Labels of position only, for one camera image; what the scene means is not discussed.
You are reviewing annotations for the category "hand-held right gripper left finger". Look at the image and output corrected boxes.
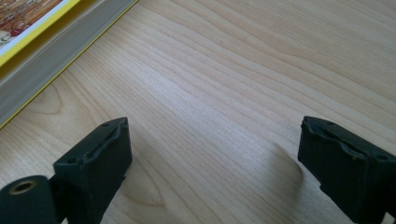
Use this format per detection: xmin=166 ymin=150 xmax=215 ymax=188
xmin=49 ymin=117 xmax=134 ymax=224

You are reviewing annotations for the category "yellow illustrated book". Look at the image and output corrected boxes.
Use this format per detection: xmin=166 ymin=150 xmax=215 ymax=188
xmin=0 ymin=0 xmax=139 ymax=130

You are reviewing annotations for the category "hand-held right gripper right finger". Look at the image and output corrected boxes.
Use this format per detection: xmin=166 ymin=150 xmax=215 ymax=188
xmin=297 ymin=116 xmax=396 ymax=224

